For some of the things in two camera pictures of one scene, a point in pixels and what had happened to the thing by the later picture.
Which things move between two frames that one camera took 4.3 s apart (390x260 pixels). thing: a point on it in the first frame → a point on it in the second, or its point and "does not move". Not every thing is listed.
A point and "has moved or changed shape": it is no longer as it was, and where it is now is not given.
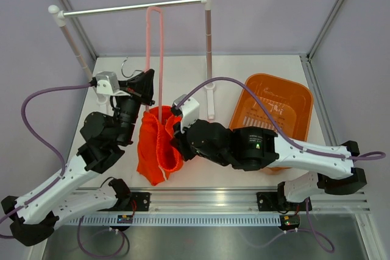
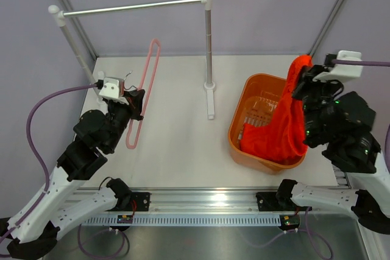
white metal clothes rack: (58, 17) does not move
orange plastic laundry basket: (290, 98) does not move
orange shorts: (157, 154) → (283, 137)
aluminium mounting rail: (236, 201) does not move
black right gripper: (179, 142) → (308, 81)
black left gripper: (140, 86) → (134, 100)
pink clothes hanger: (161, 55) has moved or changed shape
